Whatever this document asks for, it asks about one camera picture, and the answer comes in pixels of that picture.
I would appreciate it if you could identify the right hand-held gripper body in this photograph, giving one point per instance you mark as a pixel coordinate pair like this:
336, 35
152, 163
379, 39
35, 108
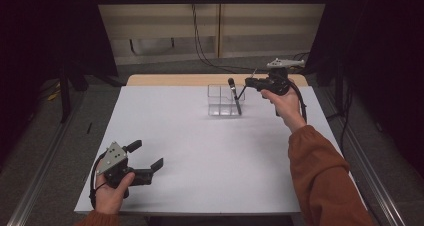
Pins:
279, 81

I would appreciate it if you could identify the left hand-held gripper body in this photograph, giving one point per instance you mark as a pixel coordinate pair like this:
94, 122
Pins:
113, 157

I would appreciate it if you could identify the thin black makeup brush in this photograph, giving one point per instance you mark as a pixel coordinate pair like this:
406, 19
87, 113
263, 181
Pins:
242, 93

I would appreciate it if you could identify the black pen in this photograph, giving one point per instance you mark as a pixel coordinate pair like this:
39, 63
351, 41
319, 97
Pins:
236, 99

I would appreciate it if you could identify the clear acrylic organizer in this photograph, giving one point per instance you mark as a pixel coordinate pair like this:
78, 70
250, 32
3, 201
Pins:
220, 101

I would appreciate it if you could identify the person's right hand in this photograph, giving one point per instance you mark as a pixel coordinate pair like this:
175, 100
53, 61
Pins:
288, 109

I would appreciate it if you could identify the person's left hand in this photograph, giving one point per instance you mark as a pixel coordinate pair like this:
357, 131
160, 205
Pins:
111, 197

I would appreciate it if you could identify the small black floor object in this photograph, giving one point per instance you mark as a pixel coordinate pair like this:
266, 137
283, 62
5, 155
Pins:
89, 128

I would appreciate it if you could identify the wooden table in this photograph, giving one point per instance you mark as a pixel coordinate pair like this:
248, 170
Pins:
166, 80

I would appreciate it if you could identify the black metal stand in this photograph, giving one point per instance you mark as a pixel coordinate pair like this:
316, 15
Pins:
65, 92

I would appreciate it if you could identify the small yellow object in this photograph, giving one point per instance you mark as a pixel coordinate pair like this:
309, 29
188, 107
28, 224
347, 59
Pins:
54, 95

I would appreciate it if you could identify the black curtain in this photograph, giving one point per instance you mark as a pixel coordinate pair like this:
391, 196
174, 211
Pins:
50, 36
383, 52

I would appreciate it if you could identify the aluminium floor rail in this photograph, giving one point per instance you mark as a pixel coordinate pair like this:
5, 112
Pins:
40, 179
376, 186

